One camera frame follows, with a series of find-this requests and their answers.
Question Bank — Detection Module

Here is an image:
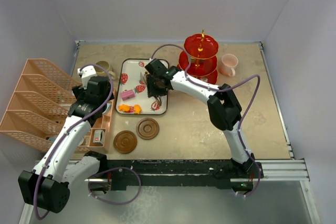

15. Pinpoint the pink cake slice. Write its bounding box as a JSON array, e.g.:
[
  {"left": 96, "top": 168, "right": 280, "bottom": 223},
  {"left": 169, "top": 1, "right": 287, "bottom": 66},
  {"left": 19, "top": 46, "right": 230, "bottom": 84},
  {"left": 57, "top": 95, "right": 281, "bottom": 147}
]
[{"left": 121, "top": 90, "right": 135, "bottom": 101}]

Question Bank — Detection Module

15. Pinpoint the chocolate cake slice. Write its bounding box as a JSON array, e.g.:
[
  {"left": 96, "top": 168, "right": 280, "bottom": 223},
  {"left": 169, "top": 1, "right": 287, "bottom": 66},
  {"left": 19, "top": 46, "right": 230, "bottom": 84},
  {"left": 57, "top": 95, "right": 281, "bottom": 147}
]
[{"left": 193, "top": 59, "right": 204, "bottom": 67}]

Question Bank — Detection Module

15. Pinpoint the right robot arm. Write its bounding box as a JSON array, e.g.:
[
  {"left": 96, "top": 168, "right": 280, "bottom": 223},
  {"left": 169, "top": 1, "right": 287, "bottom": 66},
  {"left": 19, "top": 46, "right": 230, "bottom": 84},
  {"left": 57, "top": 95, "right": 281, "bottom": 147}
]
[{"left": 145, "top": 59, "right": 255, "bottom": 177}]

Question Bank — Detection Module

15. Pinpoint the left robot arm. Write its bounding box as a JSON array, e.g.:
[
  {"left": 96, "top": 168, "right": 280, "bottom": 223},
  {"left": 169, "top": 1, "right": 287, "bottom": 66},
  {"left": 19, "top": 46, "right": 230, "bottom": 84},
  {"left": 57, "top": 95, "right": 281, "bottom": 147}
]
[{"left": 18, "top": 64, "right": 114, "bottom": 220}]

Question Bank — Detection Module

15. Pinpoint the beige ceramic mug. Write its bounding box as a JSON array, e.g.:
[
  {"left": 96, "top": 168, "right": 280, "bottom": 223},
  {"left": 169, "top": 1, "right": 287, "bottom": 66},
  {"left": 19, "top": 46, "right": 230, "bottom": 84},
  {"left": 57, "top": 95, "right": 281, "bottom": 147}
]
[{"left": 94, "top": 60, "right": 117, "bottom": 80}]

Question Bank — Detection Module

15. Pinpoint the white strawberry tray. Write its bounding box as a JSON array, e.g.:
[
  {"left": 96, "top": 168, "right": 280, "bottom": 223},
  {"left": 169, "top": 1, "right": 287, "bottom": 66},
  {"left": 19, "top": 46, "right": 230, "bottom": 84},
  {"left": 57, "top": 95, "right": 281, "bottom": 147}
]
[{"left": 115, "top": 58, "right": 168, "bottom": 115}]

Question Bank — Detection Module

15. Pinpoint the orange fish cake right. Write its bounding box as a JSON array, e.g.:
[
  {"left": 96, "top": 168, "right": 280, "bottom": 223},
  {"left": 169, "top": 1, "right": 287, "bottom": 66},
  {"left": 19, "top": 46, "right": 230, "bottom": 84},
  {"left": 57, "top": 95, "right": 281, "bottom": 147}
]
[{"left": 130, "top": 104, "right": 142, "bottom": 114}]

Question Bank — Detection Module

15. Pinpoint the orange fish cake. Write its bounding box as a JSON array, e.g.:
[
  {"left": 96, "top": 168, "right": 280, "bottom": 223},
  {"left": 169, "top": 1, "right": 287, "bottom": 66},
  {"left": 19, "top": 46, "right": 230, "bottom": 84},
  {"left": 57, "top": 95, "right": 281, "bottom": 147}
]
[
  {"left": 130, "top": 104, "right": 142, "bottom": 114},
  {"left": 118, "top": 104, "right": 130, "bottom": 113}
]

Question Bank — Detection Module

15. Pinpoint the orange fish cake left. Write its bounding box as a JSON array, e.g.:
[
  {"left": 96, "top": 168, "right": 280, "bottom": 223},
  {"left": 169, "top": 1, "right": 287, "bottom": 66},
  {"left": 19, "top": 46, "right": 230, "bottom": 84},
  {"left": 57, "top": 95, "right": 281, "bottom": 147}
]
[{"left": 118, "top": 104, "right": 130, "bottom": 113}]

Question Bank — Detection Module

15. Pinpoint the small grey box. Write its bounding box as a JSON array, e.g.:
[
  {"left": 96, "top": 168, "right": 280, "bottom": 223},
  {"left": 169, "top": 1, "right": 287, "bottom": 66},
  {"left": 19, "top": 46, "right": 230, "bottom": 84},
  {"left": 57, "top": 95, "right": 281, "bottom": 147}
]
[{"left": 92, "top": 130, "right": 105, "bottom": 144}]

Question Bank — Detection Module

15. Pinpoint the brown wooden coaster right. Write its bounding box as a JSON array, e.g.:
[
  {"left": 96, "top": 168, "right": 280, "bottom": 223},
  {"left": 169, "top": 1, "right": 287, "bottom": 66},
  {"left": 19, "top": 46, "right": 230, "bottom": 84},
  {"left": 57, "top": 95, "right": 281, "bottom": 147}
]
[{"left": 136, "top": 118, "right": 160, "bottom": 140}]

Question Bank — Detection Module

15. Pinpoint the brown wooden coaster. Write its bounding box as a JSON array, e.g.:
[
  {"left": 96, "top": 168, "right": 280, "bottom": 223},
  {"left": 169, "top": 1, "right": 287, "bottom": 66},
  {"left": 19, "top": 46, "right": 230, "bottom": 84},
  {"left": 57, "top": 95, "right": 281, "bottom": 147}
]
[
  {"left": 136, "top": 118, "right": 160, "bottom": 140},
  {"left": 113, "top": 131, "right": 138, "bottom": 154}
]

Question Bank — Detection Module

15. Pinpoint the pink desk organizer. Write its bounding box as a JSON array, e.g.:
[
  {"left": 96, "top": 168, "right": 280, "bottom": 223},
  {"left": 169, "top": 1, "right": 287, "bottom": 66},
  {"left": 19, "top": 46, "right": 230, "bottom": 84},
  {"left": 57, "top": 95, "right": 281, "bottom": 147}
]
[{"left": 0, "top": 58, "right": 117, "bottom": 154}]

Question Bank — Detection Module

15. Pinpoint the red three-tier cake stand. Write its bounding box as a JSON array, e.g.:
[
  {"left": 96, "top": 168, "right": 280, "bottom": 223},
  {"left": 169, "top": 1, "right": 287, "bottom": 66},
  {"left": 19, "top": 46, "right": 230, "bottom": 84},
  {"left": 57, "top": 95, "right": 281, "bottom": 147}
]
[{"left": 184, "top": 30, "right": 219, "bottom": 84}]

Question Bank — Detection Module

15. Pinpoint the brown wooden coaster left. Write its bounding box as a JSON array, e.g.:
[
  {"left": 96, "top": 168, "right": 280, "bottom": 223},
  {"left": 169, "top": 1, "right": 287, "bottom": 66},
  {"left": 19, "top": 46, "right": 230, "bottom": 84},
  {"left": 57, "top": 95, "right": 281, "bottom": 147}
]
[{"left": 113, "top": 131, "right": 138, "bottom": 154}]

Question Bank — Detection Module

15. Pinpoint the pink mug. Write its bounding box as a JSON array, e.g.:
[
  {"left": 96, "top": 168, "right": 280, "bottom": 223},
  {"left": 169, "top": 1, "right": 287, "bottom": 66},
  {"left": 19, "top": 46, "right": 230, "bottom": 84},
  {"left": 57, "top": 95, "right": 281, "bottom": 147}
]
[{"left": 218, "top": 54, "right": 239, "bottom": 77}]

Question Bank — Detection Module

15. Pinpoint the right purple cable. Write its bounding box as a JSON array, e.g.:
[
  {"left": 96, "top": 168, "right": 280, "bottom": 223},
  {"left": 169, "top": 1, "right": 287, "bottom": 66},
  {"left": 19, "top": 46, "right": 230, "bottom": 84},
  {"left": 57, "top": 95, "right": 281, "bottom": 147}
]
[{"left": 150, "top": 44, "right": 262, "bottom": 197}]

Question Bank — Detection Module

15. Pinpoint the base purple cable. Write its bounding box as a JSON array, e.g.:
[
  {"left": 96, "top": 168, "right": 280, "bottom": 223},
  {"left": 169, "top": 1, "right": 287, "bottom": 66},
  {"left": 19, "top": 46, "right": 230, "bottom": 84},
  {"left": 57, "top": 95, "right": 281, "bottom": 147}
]
[{"left": 88, "top": 166, "right": 143, "bottom": 206}]

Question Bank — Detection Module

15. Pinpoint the black base frame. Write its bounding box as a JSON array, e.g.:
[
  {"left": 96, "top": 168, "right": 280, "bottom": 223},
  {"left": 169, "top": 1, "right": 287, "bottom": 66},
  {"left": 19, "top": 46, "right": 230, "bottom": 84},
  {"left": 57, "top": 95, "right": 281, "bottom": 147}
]
[{"left": 86, "top": 151, "right": 264, "bottom": 192}]

